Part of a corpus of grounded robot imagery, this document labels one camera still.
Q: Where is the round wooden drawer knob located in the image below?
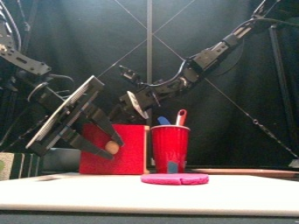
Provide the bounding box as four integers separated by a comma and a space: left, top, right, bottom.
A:
105, 140, 121, 156

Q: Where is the red felt drawer box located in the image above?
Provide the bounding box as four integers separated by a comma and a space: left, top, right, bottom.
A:
79, 122, 151, 176

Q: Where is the flat pink dough disc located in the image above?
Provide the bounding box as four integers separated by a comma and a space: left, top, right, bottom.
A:
141, 172, 211, 186

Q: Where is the blue plastic tool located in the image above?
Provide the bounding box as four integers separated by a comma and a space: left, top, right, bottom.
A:
157, 115, 173, 127

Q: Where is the grey-blue container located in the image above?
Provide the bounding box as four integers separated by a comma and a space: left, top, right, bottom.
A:
41, 147, 82, 173

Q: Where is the red plastic cup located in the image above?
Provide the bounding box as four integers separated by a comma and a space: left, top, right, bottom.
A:
150, 124, 193, 175

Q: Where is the white cutting board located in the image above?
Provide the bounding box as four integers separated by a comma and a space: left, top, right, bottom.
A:
0, 171, 299, 218

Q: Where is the brown wooden board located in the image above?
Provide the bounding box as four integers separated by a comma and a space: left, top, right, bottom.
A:
190, 167, 299, 180

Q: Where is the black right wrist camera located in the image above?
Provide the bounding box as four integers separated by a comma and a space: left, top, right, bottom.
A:
118, 65, 143, 87

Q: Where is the red and white tool handle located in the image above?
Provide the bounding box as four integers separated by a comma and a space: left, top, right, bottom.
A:
175, 108, 189, 127

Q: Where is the thin diagonal brace wire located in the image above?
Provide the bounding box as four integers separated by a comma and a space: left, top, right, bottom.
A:
95, 0, 198, 80
113, 0, 299, 160

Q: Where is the grey vertical frame pole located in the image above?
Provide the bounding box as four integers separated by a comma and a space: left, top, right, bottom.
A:
146, 0, 155, 170

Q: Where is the black frame post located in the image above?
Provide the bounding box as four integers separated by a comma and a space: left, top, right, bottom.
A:
269, 24, 299, 147

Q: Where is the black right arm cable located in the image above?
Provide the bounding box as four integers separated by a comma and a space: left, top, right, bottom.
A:
238, 17, 299, 33

